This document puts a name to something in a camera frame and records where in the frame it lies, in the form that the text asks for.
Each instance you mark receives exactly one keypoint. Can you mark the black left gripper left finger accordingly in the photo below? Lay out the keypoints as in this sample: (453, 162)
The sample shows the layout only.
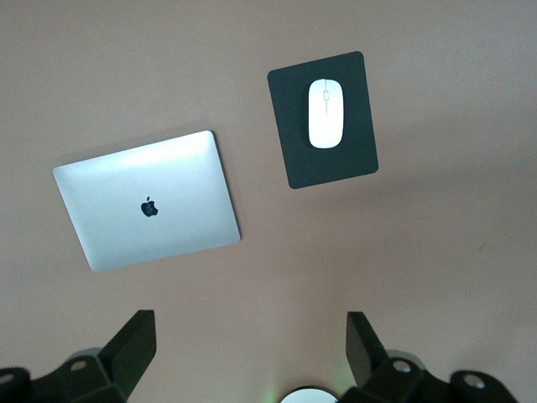
(109, 373)

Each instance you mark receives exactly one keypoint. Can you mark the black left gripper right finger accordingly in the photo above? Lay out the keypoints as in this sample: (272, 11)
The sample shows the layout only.
(377, 373)

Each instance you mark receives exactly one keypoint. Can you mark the white computer mouse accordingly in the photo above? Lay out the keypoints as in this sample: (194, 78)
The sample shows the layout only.
(326, 117)

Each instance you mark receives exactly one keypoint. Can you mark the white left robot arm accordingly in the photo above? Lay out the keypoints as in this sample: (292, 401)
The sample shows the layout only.
(309, 396)

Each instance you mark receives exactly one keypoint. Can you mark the black mouse pad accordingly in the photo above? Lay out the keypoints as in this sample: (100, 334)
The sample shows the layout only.
(289, 134)

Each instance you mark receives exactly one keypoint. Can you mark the silver laptop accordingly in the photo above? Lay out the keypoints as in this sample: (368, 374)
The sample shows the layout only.
(126, 239)

